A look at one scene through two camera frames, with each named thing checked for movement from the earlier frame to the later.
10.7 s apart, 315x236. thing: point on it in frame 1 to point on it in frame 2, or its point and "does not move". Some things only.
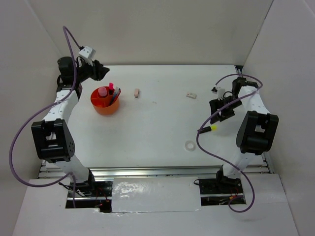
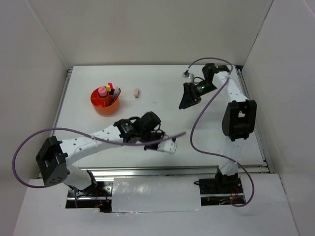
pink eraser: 136,93 does not move
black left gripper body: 84,72 to 147,136
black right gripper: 215,104 to 190,97
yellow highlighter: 212,128 to 108,88
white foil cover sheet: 133,194 does not move
